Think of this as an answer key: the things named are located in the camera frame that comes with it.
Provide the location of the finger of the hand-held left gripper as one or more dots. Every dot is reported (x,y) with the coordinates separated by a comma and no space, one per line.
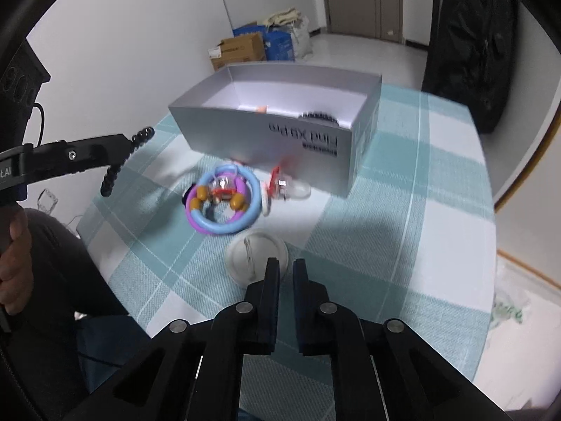
(87,153)

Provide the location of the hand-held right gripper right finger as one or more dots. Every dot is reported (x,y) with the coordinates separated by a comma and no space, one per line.
(299,274)

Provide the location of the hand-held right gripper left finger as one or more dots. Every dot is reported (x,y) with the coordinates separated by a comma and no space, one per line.
(272,274)

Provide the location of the white round bangle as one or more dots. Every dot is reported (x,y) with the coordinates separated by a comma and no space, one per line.
(256,254)

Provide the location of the red and white clip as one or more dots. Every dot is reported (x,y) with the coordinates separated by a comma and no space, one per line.
(272,186)

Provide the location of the silver cardboard box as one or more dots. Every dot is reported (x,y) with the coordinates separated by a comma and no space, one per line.
(263,140)

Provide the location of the person's left hand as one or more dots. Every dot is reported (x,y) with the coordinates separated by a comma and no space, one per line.
(17,267)

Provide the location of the clear plastic packaging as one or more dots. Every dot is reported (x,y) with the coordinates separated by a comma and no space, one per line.
(47,201)

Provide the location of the person's dark trousers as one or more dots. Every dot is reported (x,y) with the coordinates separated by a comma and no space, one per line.
(65,272)

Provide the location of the brown cardboard box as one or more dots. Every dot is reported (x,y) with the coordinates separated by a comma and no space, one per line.
(239,52)

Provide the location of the blue cardboard box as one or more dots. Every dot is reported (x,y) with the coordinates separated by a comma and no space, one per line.
(246,30)
(278,46)

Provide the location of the white plastic bag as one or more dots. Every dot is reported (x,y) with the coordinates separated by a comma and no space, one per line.
(508,311)

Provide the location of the white sack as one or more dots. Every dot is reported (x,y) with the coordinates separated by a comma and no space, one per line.
(302,37)

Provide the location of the beige cloth bag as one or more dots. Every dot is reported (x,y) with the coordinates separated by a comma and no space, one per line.
(282,16)

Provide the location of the beige door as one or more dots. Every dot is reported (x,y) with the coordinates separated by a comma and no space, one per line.
(359,0)

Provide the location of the black luggage bag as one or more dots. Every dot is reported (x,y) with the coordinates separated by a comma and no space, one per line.
(469,44)

